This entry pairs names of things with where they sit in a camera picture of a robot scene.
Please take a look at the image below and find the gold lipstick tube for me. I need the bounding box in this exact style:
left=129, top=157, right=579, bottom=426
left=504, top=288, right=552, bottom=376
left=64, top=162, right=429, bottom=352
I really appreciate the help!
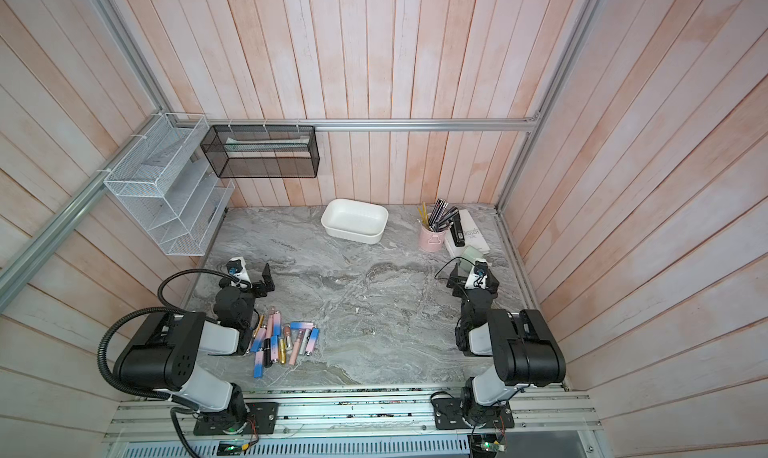
left=278, top=336, right=287, bottom=365

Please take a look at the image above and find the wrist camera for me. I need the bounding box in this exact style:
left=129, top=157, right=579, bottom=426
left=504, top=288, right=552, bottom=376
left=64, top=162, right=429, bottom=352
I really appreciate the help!
left=226, top=257, right=251, bottom=282
left=465, top=259, right=489, bottom=289

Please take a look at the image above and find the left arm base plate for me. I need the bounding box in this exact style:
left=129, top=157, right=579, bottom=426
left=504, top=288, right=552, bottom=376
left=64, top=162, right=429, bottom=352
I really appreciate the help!
left=193, top=401, right=279, bottom=436

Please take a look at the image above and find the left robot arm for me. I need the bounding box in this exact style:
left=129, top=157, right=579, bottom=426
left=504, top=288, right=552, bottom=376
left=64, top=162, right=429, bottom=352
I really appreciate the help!
left=97, top=258, right=278, bottom=438

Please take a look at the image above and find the pink pen cup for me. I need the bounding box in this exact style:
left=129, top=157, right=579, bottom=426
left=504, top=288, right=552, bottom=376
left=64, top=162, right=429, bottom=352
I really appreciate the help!
left=419, top=223, right=447, bottom=253

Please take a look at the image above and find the pink blue lipstick tall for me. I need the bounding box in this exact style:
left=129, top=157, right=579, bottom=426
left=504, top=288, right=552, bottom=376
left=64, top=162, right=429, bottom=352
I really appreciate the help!
left=270, top=335, right=279, bottom=364

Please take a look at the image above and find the black stapler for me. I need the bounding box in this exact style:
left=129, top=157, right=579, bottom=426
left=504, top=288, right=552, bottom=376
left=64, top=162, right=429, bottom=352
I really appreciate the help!
left=450, top=211, right=465, bottom=248

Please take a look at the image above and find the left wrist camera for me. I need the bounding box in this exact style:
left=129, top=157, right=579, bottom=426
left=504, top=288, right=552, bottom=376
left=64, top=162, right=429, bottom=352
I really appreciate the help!
left=226, top=257, right=251, bottom=282

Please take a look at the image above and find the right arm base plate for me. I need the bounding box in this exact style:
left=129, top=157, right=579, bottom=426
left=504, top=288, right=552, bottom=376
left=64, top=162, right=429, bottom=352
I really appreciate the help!
left=430, top=394, right=515, bottom=430

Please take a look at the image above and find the white book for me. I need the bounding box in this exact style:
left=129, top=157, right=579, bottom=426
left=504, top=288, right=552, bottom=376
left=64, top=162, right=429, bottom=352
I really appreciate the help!
left=444, top=209, right=490, bottom=257

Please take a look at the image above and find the green pencil sharpener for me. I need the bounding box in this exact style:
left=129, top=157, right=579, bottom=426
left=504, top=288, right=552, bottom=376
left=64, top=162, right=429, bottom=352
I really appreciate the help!
left=460, top=246, right=487, bottom=267

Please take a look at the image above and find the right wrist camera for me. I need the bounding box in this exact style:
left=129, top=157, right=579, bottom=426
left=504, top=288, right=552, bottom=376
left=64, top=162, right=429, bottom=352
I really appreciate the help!
left=465, top=259, right=489, bottom=289

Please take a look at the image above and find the white storage box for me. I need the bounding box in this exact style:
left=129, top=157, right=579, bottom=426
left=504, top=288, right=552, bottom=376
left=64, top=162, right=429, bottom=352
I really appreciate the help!
left=321, top=199, right=389, bottom=245

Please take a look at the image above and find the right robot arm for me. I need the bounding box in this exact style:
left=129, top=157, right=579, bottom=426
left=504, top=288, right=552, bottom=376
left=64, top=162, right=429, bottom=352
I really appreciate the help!
left=447, top=270, right=566, bottom=427

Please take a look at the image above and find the pink bear lip gloss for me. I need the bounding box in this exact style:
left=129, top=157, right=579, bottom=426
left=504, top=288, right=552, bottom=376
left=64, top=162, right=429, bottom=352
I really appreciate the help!
left=288, top=329, right=304, bottom=366

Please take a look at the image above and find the white wire shelf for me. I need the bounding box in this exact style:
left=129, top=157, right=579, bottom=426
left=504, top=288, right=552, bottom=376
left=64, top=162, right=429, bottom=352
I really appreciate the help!
left=104, top=113, right=234, bottom=257

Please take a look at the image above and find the black mesh basket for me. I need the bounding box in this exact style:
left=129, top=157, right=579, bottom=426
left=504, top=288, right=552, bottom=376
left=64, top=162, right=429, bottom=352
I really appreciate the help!
left=201, top=124, right=320, bottom=179

